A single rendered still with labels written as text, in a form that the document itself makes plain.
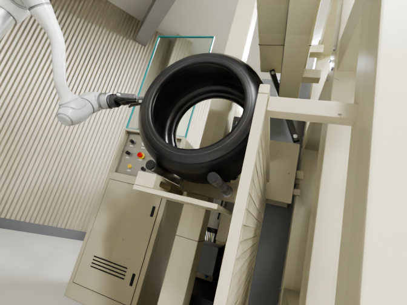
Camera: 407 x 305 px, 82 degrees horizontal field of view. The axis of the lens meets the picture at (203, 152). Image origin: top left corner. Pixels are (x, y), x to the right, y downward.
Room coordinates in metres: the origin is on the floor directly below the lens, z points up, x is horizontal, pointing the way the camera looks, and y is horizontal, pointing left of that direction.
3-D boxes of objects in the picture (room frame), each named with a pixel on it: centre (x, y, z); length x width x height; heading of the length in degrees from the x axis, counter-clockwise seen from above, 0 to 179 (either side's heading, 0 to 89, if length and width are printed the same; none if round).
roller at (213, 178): (1.07, -0.11, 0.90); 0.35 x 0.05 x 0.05; 161
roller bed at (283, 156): (1.20, -0.41, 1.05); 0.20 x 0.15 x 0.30; 161
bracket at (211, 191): (1.29, -0.04, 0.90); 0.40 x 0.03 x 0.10; 71
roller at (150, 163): (1.16, 0.15, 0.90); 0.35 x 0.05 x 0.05; 161
